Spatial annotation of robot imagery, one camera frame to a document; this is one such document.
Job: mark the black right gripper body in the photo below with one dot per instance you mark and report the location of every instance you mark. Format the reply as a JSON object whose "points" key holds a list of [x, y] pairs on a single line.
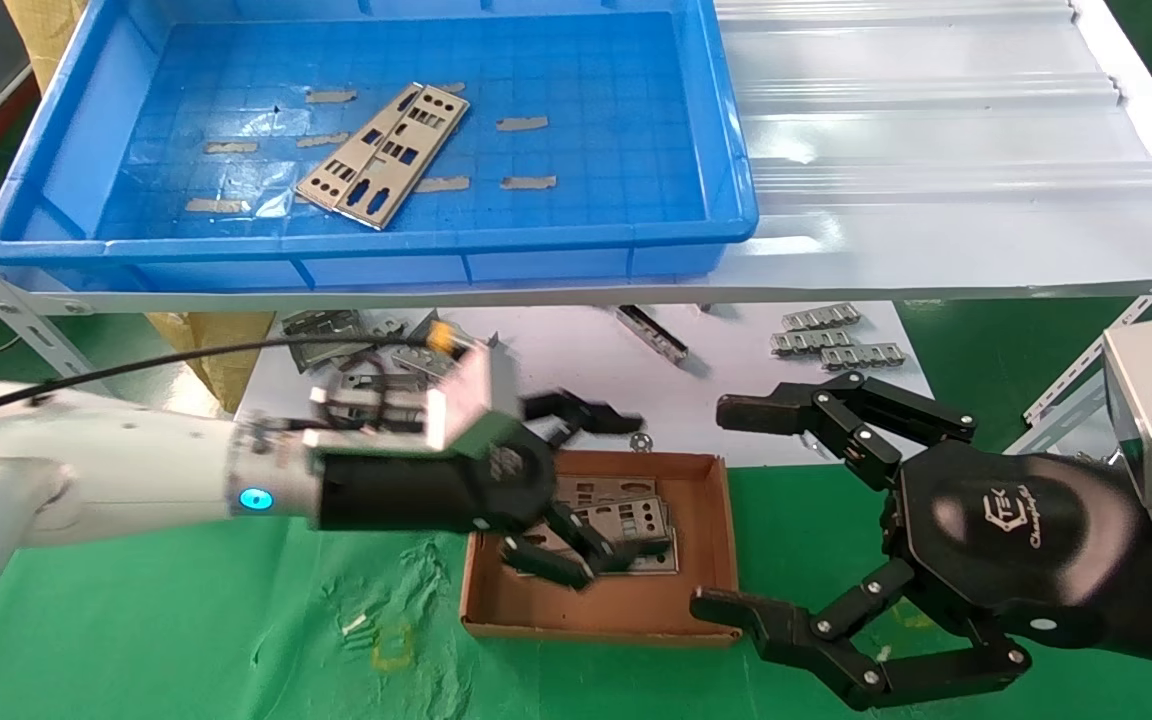
{"points": [[1016, 530]]}

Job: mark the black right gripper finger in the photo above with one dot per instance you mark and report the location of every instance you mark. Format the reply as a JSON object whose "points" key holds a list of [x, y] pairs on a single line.
{"points": [[836, 410], [806, 640]]}

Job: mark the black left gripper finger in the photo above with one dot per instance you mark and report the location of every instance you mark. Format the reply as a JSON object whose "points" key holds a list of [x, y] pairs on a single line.
{"points": [[566, 560], [576, 412]]}

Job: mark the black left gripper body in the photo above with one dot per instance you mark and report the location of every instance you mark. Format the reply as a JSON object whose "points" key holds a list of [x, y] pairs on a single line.
{"points": [[416, 495]]}

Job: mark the brown cardboard box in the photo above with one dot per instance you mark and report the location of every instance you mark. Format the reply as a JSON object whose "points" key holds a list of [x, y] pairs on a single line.
{"points": [[626, 610]]}

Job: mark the blue plastic tray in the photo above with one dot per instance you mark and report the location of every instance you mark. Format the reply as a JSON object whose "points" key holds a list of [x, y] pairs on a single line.
{"points": [[616, 80]]}

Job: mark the white flat board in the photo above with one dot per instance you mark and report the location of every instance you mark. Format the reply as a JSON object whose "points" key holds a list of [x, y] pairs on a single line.
{"points": [[576, 360]]}

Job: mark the grey slotted metal part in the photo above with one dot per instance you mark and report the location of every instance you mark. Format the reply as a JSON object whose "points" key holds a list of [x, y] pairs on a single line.
{"points": [[811, 344], [866, 358], [821, 318]]}

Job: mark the small round metal washer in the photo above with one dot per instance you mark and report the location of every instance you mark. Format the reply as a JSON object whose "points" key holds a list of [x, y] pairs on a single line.
{"points": [[648, 444]]}

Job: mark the long grey metal bar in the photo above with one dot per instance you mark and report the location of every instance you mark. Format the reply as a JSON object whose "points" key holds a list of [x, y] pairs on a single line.
{"points": [[654, 335]]}

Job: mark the small white scrap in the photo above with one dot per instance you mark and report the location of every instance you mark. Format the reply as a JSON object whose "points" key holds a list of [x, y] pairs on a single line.
{"points": [[357, 624]]}

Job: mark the grey slotted angle brace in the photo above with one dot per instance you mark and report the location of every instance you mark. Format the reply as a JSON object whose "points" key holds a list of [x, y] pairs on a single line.
{"points": [[1086, 368]]}

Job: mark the beige tape piece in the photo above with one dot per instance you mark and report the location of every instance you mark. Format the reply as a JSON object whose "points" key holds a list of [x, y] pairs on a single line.
{"points": [[322, 140], [522, 123], [446, 184], [231, 147], [332, 96], [217, 205], [528, 183]]}

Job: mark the green table cloth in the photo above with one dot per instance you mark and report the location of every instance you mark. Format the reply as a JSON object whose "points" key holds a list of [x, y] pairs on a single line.
{"points": [[186, 620]]}

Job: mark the white metal shelf board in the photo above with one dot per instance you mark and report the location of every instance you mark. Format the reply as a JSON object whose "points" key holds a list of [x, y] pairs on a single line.
{"points": [[936, 150]]}

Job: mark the grey flat punched bracket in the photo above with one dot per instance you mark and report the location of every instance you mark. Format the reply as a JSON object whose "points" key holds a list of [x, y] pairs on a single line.
{"points": [[376, 383]]}

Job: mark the small grey metal bracket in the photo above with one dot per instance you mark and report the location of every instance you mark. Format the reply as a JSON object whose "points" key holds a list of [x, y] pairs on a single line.
{"points": [[386, 328]]}

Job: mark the dark grey folded bracket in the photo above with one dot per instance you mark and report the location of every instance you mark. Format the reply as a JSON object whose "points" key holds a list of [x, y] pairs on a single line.
{"points": [[321, 330]]}

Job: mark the grey slotted shelf post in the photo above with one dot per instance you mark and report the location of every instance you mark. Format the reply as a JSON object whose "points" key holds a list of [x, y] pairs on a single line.
{"points": [[26, 315]]}

